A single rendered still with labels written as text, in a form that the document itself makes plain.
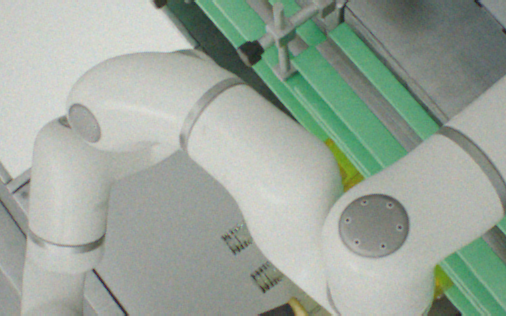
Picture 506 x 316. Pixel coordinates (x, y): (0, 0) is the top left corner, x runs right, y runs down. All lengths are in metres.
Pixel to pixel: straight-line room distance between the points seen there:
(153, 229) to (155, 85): 0.56
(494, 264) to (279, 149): 0.37
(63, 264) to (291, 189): 0.34
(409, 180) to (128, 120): 0.27
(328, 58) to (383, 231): 0.46
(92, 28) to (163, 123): 0.68
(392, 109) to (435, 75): 0.06
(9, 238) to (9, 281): 0.06
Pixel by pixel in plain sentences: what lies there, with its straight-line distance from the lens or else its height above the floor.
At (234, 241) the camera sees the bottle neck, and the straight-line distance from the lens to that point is 1.45.
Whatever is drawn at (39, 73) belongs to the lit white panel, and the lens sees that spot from 1.74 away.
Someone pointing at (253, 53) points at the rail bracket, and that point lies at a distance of 1.38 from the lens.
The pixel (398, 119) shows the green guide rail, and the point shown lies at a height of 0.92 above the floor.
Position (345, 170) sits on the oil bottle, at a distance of 1.46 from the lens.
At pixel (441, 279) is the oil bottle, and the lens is 1.42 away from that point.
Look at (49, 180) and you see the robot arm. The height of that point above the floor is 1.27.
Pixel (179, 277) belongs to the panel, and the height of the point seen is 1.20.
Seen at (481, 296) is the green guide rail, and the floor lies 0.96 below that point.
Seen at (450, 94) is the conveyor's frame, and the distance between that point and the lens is 1.36.
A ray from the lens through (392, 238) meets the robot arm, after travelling 0.97.
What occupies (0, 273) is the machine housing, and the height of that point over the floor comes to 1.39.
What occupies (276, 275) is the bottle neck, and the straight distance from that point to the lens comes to 1.44.
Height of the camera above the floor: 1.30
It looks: 10 degrees down
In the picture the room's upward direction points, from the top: 126 degrees counter-clockwise
